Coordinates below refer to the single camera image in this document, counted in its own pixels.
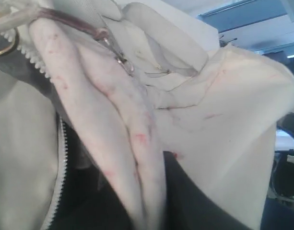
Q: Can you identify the white fabric duffel bag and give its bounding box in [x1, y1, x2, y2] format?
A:
[0, 0, 294, 230]

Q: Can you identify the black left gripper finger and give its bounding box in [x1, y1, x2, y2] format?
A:
[163, 151, 265, 230]

